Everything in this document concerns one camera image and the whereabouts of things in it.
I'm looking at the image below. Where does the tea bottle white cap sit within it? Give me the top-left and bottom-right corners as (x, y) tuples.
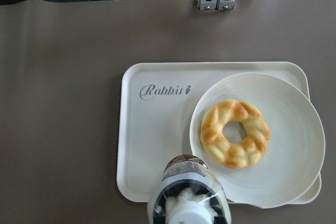
(147, 155), (232, 224)

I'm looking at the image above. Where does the white round plate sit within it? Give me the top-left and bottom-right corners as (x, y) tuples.
(190, 72), (325, 208)

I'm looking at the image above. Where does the glazed ring donut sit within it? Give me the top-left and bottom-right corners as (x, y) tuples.
(200, 99), (270, 169)

